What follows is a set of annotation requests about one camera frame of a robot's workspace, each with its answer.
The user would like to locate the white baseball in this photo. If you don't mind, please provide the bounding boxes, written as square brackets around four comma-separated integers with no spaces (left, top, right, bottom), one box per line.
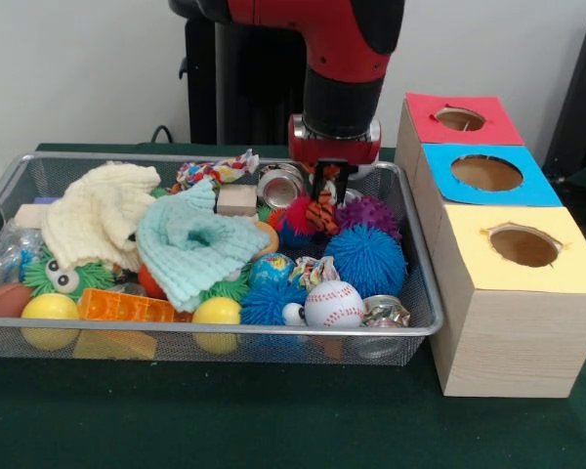
[304,280,366,328]

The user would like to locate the blue spiky ball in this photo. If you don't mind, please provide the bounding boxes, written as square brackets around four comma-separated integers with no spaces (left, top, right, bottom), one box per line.
[323,224,409,299]

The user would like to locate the shallow metal mesh bin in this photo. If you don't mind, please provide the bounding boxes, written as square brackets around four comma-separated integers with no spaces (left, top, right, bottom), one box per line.
[0,150,444,367]

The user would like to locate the wooden box with three holes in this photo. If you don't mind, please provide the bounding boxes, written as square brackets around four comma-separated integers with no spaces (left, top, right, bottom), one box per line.
[394,91,586,400]

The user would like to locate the purple spiky toy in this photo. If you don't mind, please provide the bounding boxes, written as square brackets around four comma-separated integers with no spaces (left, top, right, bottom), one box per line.
[334,194,401,240]

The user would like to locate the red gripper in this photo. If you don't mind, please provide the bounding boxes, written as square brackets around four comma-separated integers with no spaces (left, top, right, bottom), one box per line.
[287,114,382,204]

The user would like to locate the mint green cloth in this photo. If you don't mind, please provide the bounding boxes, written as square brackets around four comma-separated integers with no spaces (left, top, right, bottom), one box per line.
[135,179,271,314]

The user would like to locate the orange striped tiger plush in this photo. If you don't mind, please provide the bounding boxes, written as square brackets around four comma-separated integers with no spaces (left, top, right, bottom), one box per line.
[305,190,341,235]

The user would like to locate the orange plastic toy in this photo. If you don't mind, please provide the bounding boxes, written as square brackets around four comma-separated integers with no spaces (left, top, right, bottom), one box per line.
[76,287,177,323]

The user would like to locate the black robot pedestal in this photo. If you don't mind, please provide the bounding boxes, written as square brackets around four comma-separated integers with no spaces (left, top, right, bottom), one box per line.
[178,0,323,148]

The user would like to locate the green fuzzy ball with eyes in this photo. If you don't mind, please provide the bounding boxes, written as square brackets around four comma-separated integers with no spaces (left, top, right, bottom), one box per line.
[23,253,116,307]

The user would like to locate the cream cloth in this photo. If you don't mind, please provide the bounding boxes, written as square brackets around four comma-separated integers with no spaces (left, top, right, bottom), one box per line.
[41,160,162,273]

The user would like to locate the yellow smiley ball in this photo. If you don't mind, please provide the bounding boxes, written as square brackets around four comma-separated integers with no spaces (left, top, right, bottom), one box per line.
[191,296,243,326]

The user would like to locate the black cable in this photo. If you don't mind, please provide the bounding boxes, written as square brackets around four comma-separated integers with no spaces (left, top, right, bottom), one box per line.
[150,125,187,144]

